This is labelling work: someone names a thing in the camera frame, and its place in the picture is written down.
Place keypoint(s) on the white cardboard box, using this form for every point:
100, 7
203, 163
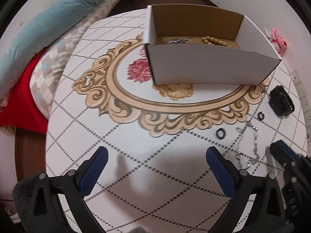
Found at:
198, 44

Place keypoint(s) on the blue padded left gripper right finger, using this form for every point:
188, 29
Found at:
224, 171

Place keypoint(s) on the white power strip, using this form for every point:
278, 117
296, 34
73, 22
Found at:
305, 104

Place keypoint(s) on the red sheet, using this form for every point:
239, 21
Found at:
21, 110

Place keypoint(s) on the white patterned tablecloth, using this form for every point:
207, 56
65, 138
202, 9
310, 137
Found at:
157, 177

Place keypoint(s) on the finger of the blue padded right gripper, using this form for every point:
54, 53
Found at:
285, 155

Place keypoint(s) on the checkered grey white blanket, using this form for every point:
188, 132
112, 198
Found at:
49, 69

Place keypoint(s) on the pink panther plush toy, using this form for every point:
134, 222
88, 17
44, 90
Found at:
278, 42

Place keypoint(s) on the teal quilt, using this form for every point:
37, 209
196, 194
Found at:
40, 32

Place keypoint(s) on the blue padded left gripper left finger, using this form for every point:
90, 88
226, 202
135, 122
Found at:
90, 171

